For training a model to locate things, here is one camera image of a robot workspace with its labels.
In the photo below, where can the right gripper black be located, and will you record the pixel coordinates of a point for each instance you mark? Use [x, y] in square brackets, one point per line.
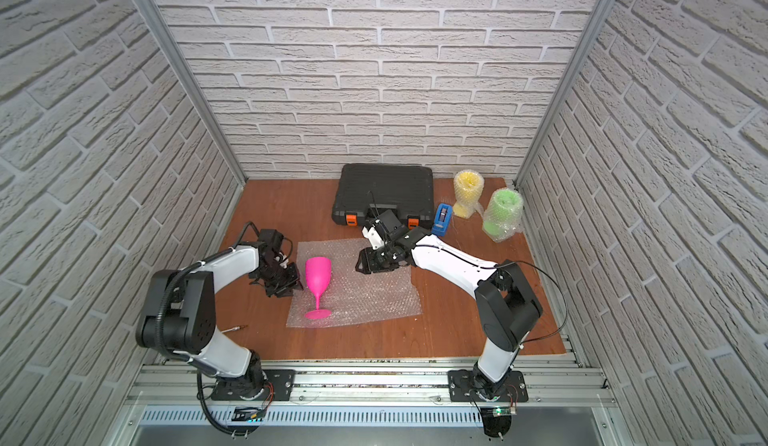
[368, 261]

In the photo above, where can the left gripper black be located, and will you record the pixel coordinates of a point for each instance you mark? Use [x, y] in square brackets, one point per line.
[278, 280]

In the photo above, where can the pink plastic wine glass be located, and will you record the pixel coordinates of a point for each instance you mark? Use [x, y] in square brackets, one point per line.
[318, 271]

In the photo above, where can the bubble wrap stack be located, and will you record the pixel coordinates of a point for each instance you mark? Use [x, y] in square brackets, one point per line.
[352, 297]

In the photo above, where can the bubble wrap sheet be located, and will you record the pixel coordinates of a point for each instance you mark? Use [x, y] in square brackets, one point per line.
[469, 194]
[504, 215]

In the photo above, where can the yellow plastic wine glass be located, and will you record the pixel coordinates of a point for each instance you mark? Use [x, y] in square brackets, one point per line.
[467, 194]

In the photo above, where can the green plastic wine glass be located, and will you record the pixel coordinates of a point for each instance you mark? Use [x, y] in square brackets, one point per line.
[501, 209]

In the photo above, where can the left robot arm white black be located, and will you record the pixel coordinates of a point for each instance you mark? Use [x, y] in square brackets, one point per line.
[178, 317]

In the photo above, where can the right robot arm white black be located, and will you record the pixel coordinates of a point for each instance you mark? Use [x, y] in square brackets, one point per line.
[507, 305]

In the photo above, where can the blue tape dispenser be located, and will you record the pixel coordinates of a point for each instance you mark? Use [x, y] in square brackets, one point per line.
[442, 220]

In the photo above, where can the black plastic tool case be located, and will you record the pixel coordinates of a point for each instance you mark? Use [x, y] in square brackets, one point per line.
[367, 189]

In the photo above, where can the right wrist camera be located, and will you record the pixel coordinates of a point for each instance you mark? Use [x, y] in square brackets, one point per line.
[373, 236]

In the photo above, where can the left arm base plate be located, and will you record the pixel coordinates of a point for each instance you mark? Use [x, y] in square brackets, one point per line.
[282, 385]

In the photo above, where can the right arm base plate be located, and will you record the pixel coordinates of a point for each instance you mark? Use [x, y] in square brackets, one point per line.
[472, 386]

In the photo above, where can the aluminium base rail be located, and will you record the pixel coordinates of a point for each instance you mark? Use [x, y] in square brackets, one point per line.
[413, 393]

